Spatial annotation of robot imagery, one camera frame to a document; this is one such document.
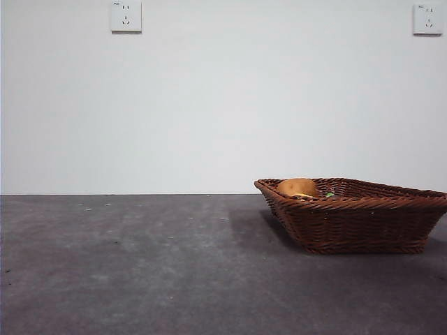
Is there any white wall socket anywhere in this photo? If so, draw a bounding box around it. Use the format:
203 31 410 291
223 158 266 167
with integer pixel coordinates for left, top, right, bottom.
110 0 142 34
413 3 444 36

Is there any brown potato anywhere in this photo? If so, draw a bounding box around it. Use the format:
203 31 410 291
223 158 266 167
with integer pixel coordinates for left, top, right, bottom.
277 177 321 198

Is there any brown wicker basket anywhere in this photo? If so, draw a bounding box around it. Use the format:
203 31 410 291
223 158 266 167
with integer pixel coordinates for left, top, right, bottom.
254 177 447 255

